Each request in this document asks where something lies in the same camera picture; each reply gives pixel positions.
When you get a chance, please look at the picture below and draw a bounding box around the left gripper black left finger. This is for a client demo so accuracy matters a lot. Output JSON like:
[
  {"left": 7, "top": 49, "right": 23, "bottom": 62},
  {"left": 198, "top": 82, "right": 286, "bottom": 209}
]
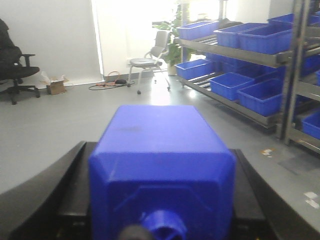
[{"left": 0, "top": 141, "right": 96, "bottom": 240}]

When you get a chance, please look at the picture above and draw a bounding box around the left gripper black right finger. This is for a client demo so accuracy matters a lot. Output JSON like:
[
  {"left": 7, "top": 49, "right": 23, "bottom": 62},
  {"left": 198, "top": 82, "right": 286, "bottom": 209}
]
[{"left": 232, "top": 149, "right": 320, "bottom": 240}]

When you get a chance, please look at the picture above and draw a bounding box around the blue bottle part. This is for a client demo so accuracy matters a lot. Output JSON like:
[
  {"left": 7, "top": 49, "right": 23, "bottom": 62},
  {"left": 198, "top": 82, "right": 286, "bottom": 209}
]
[{"left": 88, "top": 105, "right": 236, "bottom": 240}]

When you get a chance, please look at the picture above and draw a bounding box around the blue bin lower rack front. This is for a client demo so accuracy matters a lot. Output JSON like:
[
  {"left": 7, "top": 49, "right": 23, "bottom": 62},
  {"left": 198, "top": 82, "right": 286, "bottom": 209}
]
[{"left": 237, "top": 78, "right": 283, "bottom": 117}]

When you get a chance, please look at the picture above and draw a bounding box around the blue bin rack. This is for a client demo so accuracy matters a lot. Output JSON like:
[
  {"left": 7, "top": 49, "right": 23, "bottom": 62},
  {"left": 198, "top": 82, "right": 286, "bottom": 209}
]
[
  {"left": 238, "top": 24, "right": 293, "bottom": 55},
  {"left": 175, "top": 59, "right": 215, "bottom": 80},
  {"left": 209, "top": 72, "right": 255, "bottom": 101},
  {"left": 176, "top": 20, "right": 220, "bottom": 41},
  {"left": 237, "top": 78, "right": 283, "bottom": 117}
]

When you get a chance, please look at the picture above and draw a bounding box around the cardboard box on floor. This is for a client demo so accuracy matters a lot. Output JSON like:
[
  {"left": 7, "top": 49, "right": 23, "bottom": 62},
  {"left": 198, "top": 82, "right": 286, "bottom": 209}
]
[{"left": 40, "top": 71, "right": 69, "bottom": 95}]

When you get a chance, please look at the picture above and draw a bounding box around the blue bin lower rack middle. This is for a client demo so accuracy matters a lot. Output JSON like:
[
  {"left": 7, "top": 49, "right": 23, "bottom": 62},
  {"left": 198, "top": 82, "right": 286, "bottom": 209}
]
[{"left": 209, "top": 72, "right": 255, "bottom": 101}]

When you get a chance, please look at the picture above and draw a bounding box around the distant metal rack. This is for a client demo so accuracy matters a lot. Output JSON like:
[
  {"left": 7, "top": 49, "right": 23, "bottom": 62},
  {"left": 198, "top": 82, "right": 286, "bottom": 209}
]
[{"left": 175, "top": 0, "right": 320, "bottom": 152}]

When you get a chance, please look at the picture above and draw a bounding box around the black office chair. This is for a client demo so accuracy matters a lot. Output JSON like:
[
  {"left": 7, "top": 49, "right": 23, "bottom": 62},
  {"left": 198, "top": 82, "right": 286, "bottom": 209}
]
[{"left": 0, "top": 20, "right": 41, "bottom": 105}]

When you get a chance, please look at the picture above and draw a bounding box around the blue bin lower rack back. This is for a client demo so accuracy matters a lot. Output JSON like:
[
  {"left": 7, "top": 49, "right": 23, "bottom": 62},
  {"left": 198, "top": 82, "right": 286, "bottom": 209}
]
[{"left": 175, "top": 59, "right": 215, "bottom": 80}]

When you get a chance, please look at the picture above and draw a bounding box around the grey folding chair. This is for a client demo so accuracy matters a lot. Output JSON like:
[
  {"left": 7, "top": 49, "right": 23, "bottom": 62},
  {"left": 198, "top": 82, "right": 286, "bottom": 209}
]
[{"left": 126, "top": 30, "right": 171, "bottom": 91}]

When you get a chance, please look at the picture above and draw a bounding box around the blue bin upper rack front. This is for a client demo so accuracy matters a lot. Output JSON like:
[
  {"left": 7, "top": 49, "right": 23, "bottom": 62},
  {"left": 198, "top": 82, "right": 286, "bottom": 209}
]
[{"left": 238, "top": 24, "right": 293, "bottom": 55}]

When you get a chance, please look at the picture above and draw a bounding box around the green potted plant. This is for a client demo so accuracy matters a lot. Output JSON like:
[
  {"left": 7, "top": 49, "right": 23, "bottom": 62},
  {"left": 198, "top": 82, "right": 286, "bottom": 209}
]
[{"left": 152, "top": 3, "right": 184, "bottom": 76}]

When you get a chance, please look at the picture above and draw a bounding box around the blue bin upper rack back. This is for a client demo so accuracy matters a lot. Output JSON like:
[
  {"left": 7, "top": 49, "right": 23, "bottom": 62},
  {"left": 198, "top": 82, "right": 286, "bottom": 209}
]
[{"left": 176, "top": 20, "right": 220, "bottom": 41}]

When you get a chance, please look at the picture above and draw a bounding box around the cable coil on floor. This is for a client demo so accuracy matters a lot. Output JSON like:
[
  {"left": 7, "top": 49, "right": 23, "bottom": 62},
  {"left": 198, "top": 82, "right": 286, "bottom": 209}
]
[{"left": 88, "top": 70, "right": 136, "bottom": 91}]

